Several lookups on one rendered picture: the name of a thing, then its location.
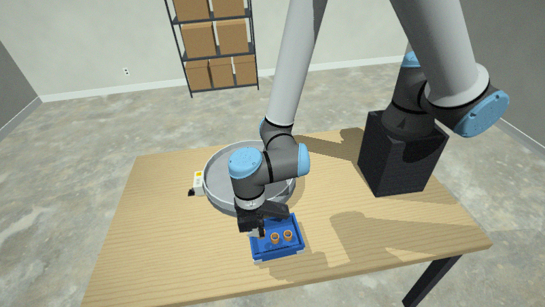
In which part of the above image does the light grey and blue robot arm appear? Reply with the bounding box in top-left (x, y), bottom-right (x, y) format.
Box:
top-left (228, 0), bottom-right (510, 219)

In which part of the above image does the blue open crate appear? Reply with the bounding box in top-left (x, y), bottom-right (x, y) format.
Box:
top-left (249, 213), bottom-right (305, 264)

